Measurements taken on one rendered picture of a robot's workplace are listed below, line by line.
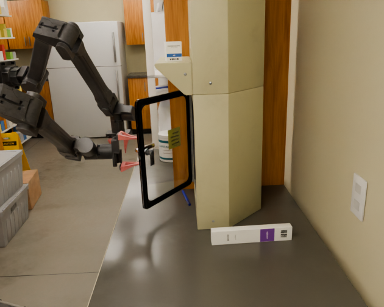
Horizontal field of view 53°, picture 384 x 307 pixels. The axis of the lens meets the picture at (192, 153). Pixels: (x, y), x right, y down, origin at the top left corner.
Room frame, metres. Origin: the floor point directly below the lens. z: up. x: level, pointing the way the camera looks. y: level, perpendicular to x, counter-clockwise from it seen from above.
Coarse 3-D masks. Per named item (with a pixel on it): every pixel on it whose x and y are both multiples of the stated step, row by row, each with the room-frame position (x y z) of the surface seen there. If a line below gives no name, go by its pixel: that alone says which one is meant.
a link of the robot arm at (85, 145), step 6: (84, 138) 1.28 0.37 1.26; (78, 144) 1.27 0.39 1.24; (84, 144) 1.27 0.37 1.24; (90, 144) 1.27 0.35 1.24; (78, 150) 1.29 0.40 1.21; (84, 150) 1.26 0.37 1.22; (90, 150) 1.26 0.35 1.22; (66, 156) 1.33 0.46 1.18; (78, 156) 1.33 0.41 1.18; (90, 156) 1.30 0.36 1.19
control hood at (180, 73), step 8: (160, 64) 1.19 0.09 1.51; (168, 64) 1.19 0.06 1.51; (176, 64) 1.19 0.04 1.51; (184, 64) 1.19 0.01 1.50; (168, 72) 1.19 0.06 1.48; (176, 72) 1.19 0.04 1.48; (184, 72) 1.19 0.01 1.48; (192, 72) 1.19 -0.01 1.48; (176, 80) 1.19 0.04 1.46; (184, 80) 1.19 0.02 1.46; (192, 80) 1.19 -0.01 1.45; (184, 88) 1.19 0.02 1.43; (192, 88) 1.19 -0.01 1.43
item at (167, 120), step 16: (144, 112) 1.28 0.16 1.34; (160, 112) 1.35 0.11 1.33; (176, 112) 1.43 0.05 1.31; (144, 128) 1.28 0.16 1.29; (160, 128) 1.35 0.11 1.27; (176, 128) 1.42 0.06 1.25; (144, 144) 1.27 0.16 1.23; (160, 144) 1.34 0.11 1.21; (176, 144) 1.42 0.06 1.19; (160, 160) 1.34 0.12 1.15; (176, 160) 1.42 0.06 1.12; (160, 176) 1.33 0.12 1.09; (176, 176) 1.41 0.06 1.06; (160, 192) 1.33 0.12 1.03; (144, 208) 1.25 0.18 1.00
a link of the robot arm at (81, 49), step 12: (60, 48) 1.29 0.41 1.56; (84, 48) 1.38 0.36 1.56; (72, 60) 1.38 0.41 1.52; (84, 60) 1.38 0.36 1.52; (84, 72) 1.42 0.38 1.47; (96, 72) 1.45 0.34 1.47; (96, 84) 1.46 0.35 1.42; (96, 96) 1.52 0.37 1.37; (108, 96) 1.54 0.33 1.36; (108, 108) 1.56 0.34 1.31
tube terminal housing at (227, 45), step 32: (192, 0) 1.19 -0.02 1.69; (224, 0) 1.19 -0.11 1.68; (256, 0) 1.30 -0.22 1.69; (192, 32) 1.19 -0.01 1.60; (224, 32) 1.19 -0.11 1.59; (256, 32) 1.30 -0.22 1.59; (192, 64) 1.19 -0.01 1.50; (224, 64) 1.19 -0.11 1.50; (256, 64) 1.30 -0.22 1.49; (192, 96) 1.30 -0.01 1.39; (224, 96) 1.19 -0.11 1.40; (256, 96) 1.30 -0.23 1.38; (192, 128) 1.48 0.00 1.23; (224, 128) 1.19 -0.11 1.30; (256, 128) 1.31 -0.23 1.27; (224, 160) 1.19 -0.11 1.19; (256, 160) 1.31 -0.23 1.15; (224, 192) 1.19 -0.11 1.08; (256, 192) 1.31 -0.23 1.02; (224, 224) 1.19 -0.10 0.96
